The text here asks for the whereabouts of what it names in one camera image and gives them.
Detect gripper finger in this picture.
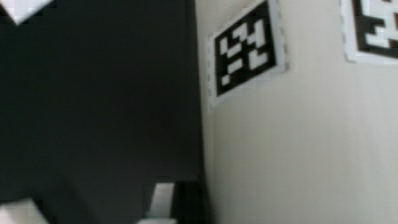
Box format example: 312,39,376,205
0,181,179,224

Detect white lamp shade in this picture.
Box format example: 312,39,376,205
202,0,398,224

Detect white left border block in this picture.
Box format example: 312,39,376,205
0,0,53,25

